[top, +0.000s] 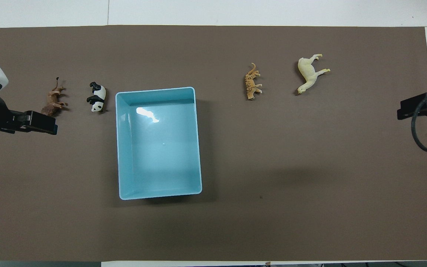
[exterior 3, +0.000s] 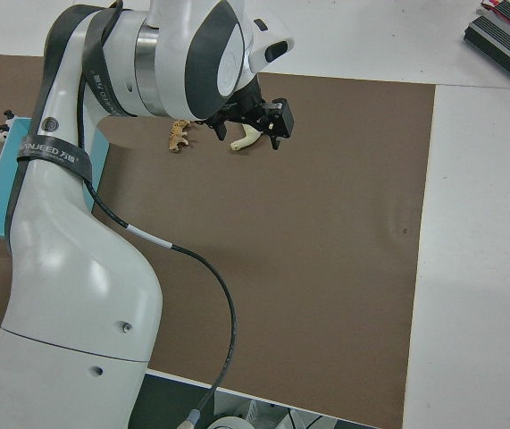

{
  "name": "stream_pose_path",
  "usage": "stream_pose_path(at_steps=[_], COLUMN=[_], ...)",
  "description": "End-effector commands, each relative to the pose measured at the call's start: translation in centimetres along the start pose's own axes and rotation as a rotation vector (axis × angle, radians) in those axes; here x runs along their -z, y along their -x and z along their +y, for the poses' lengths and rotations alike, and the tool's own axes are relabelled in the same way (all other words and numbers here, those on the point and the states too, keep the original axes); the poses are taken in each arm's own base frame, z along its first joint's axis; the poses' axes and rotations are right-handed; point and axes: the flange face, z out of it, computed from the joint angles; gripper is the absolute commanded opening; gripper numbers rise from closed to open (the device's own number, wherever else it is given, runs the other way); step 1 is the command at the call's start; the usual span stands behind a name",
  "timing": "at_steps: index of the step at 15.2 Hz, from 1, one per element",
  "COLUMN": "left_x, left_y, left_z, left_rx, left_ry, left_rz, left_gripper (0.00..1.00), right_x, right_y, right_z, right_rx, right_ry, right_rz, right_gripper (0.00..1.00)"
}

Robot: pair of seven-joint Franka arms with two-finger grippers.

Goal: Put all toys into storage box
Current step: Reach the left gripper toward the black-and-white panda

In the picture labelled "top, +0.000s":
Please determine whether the brown lion toy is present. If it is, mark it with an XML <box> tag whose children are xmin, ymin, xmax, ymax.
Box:
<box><xmin>42</xmin><ymin>77</ymin><xmax>68</xmax><ymax>117</ymax></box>

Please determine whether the black and white panda toy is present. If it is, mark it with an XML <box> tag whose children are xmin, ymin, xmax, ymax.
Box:
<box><xmin>86</xmin><ymin>82</ymin><xmax>107</xmax><ymax>113</ymax></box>

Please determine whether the cream horse toy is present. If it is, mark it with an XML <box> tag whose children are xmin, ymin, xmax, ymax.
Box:
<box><xmin>297</xmin><ymin>54</ymin><xmax>331</xmax><ymax>95</ymax></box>

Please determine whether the orange striped tiger toy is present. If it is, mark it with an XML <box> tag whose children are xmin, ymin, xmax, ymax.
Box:
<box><xmin>245</xmin><ymin>63</ymin><xmax>263</xmax><ymax>100</ymax></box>

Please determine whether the light blue storage box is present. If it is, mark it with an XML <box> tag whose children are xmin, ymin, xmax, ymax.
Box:
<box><xmin>115</xmin><ymin>87</ymin><xmax>202</xmax><ymax>201</ymax></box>

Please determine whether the brown table mat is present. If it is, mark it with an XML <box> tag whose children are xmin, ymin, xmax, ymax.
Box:
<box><xmin>0</xmin><ymin>25</ymin><xmax>427</xmax><ymax>262</ymax></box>

